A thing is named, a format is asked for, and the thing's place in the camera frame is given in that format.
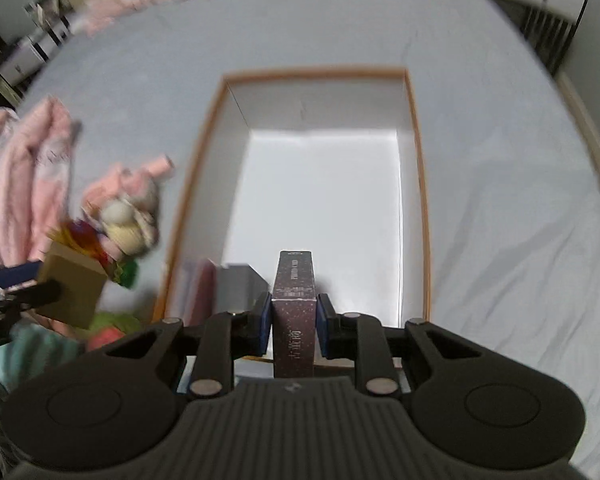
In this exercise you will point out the pink case inside box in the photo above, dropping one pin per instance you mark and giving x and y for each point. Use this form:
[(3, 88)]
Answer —
[(200, 293)]

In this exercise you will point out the dark speckled card box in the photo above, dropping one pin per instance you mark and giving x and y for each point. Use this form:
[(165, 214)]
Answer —
[(294, 299)]

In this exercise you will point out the white crochet bunny plush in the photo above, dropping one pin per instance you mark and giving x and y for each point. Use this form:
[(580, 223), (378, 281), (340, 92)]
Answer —
[(122, 208)]

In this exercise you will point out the green pink plush toy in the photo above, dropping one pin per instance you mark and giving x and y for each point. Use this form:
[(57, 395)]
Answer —
[(108, 327)]

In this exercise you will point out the teal striped sleeve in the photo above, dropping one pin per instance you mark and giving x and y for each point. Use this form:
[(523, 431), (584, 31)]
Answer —
[(33, 351)]

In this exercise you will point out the colourful feather shuttlecock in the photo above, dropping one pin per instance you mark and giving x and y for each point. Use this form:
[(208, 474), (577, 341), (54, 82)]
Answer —
[(80, 236)]

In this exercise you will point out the pink crumpled blanket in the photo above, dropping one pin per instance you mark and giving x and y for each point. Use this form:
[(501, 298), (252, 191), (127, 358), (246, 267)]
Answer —
[(35, 170)]

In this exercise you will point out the tan cardboard box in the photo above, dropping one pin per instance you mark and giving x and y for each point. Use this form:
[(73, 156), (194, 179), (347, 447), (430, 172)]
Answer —
[(80, 279)]

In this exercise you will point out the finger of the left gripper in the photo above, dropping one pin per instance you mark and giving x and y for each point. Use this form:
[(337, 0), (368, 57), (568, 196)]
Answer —
[(11, 276)]

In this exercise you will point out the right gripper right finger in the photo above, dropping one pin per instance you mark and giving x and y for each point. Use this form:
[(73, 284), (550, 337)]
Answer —
[(325, 325)]

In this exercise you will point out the white left nightstand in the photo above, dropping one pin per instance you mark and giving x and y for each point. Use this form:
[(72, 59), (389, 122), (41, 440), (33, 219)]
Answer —
[(26, 57)]

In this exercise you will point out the grey bed sheet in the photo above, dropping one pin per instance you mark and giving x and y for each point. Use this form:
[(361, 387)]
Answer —
[(501, 382)]

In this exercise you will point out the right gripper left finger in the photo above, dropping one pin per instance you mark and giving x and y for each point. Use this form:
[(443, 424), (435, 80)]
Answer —
[(261, 324)]

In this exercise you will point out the orange rimmed white box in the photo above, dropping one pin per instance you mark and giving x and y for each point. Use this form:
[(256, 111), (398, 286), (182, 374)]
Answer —
[(326, 160)]

